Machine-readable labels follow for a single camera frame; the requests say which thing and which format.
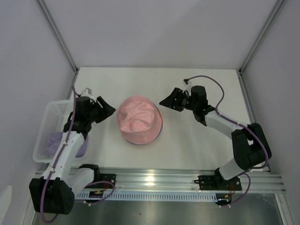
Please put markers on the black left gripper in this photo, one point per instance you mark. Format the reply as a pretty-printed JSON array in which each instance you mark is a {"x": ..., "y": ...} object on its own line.
[{"x": 108, "y": 110}]

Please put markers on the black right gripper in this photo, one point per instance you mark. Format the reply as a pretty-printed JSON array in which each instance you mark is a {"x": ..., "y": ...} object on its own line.
[{"x": 170, "y": 101}]

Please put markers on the pink bucket hat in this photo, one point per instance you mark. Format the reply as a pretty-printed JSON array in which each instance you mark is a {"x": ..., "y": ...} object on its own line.
[{"x": 129, "y": 109}]

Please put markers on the blue bucket hat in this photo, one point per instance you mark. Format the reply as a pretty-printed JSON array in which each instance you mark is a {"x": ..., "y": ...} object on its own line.
[{"x": 146, "y": 127}]

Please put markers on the lavender bucket hat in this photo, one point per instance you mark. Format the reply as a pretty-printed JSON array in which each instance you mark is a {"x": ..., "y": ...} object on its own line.
[{"x": 54, "y": 140}]

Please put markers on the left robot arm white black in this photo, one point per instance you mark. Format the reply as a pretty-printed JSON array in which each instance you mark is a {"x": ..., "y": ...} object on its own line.
[{"x": 54, "y": 192}]

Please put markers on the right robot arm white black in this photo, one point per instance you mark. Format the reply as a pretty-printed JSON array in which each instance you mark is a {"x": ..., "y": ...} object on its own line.
[{"x": 249, "y": 143}]

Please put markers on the white plastic basket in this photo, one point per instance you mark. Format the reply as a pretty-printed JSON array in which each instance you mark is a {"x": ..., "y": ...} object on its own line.
[{"x": 54, "y": 119}]

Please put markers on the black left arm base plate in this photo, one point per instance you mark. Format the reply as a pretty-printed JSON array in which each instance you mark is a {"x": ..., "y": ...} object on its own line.
[{"x": 108, "y": 178}]

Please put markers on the aluminium mounting rail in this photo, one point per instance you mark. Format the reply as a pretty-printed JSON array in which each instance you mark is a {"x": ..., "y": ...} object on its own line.
[{"x": 169, "y": 180}]

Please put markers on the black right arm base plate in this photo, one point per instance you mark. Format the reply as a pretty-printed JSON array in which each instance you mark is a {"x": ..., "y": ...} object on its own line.
[{"x": 213, "y": 182}]

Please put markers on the slotted grey cable duct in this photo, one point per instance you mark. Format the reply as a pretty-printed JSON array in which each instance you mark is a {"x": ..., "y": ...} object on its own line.
[{"x": 147, "y": 196}]

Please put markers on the left aluminium frame post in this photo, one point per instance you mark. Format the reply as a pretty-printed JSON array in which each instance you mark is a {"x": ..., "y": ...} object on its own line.
[{"x": 56, "y": 33}]

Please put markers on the aluminium frame post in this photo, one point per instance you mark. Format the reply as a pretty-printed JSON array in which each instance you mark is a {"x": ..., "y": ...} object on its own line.
[
  {"x": 56, "y": 33},
  {"x": 277, "y": 8}
]

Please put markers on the right aluminium frame post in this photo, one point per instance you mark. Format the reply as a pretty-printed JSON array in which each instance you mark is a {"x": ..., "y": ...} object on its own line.
[{"x": 277, "y": 8}]

